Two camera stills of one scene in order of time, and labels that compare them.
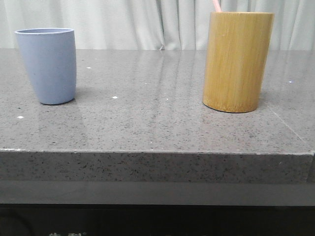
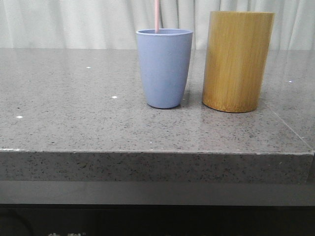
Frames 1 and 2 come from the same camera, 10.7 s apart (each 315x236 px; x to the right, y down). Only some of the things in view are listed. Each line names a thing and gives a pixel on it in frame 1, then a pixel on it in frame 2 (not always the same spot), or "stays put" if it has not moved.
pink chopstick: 216,6 → 156,15
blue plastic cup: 49,54 → 165,57
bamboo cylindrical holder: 237,47 stays put
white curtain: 151,24 stays put
